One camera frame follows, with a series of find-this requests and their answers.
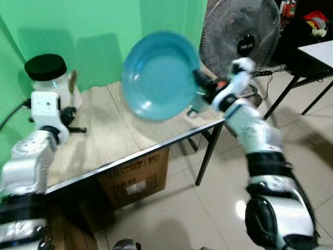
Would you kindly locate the blue round plate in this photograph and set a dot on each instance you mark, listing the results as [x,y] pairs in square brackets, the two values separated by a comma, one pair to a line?
[158,78]

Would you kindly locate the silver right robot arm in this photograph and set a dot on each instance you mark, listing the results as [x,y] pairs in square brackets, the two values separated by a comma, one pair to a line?
[270,177]

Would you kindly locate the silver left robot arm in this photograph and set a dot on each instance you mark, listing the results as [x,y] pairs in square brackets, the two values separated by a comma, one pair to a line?
[26,166]

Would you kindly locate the brown wooden spoon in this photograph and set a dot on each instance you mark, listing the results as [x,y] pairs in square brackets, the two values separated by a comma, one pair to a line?
[73,80]

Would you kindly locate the clear jar with black lid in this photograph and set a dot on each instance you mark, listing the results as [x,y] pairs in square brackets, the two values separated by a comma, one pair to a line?
[47,70]

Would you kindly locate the black power strip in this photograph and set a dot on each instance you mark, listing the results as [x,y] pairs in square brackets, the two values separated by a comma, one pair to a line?
[263,73]

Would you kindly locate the grey standing fan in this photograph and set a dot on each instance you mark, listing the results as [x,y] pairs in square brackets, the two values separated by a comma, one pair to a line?
[244,31]

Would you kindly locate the printed brown cardboard box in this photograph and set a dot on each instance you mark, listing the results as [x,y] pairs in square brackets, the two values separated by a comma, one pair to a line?
[138,177]

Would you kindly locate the white table with black legs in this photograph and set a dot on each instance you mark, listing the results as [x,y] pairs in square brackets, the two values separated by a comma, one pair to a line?
[317,52]

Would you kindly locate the green backdrop cloth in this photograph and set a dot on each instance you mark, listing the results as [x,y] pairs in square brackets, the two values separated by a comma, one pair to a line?
[93,31]

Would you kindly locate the brown cardboard box black lettering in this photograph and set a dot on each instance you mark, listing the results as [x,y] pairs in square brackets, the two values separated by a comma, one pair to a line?
[70,234]

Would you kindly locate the red and yellow toy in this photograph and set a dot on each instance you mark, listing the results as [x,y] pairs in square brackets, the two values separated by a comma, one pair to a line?
[316,23]

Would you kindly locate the grey robot foot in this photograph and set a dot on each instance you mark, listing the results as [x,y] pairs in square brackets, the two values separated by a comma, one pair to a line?
[126,245]

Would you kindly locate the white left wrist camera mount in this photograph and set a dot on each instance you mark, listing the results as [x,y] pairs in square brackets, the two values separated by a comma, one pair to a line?
[46,107]

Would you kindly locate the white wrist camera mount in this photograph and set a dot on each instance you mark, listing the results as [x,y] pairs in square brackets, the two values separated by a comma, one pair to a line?
[240,78]
[46,107]

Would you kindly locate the wooden table with black frame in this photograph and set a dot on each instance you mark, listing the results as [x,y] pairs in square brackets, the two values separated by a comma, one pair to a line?
[109,130]

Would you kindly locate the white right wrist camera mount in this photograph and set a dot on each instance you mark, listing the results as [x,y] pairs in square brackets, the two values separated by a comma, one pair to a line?
[240,78]

